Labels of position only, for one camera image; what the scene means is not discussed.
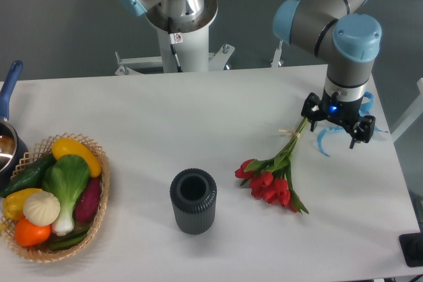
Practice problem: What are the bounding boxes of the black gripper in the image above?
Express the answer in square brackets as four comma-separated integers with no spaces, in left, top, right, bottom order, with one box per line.
[301,91,375,157]

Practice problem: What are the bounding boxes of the red tulip bouquet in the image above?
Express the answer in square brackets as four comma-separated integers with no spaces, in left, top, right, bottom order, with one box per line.
[235,118,309,214]

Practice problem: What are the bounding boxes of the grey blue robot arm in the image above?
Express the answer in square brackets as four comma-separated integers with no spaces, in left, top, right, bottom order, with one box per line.
[273,0,382,145]

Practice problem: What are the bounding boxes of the black device at edge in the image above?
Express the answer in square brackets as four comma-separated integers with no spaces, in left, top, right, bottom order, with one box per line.
[399,232,422,267]

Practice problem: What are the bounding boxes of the dark grey ribbed vase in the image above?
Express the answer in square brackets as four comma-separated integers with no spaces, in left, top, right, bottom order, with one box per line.
[169,168,217,235]

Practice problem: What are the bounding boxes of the purple sweet potato toy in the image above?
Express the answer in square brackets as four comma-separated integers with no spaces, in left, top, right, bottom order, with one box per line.
[74,178,101,223]

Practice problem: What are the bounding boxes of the green bok choy toy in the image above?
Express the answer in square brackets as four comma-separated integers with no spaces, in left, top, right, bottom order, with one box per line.
[42,155,90,236]

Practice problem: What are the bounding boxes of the yellow squash toy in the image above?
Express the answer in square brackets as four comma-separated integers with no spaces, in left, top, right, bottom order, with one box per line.
[52,137,102,178]

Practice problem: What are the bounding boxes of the dark green pea pod toy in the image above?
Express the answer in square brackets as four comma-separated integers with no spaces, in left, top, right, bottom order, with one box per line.
[46,228,89,251]

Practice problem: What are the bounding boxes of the white steamed bun toy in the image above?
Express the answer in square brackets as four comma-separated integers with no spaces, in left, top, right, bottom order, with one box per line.
[22,191,61,227]

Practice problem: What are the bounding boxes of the green cucumber toy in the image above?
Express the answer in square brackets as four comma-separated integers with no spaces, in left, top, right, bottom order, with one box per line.
[1,153,56,198]

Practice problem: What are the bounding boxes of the woven bamboo basket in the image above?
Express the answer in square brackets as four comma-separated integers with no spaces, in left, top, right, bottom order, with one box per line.
[1,133,110,263]

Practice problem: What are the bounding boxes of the orange toy fruit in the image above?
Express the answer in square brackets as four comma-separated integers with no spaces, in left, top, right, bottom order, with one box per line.
[14,218,52,247]

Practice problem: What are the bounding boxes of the yellow bell pepper toy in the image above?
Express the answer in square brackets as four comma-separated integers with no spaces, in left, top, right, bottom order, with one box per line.
[3,188,42,221]

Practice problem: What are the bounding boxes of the white frame at right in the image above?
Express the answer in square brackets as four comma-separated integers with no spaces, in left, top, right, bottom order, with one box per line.
[391,78,422,143]

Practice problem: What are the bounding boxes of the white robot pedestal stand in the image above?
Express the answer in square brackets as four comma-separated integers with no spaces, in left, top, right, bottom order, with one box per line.
[114,26,285,76]

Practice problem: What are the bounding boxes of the blue handled saucepan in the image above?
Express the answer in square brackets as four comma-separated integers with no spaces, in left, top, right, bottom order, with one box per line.
[1,60,28,187]

